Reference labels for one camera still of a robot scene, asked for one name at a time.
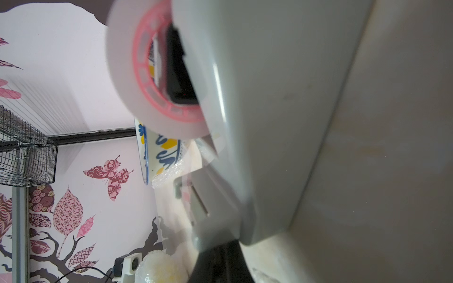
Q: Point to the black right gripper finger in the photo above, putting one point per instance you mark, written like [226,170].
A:
[221,264]

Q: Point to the bubble wrap sheet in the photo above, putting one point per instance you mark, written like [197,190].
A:
[159,267]

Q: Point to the pink tape roll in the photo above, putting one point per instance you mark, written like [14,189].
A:
[136,55]

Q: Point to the blue yellow patterned bowl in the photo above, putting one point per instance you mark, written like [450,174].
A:
[158,154]

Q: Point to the grey tape dispenser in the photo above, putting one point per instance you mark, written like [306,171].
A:
[267,75]

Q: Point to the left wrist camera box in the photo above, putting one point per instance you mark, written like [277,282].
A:
[125,267]

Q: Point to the aluminium frame bar left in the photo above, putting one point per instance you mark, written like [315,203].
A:
[20,235]

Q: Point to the black wire wall basket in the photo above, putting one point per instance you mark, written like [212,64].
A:
[28,158]

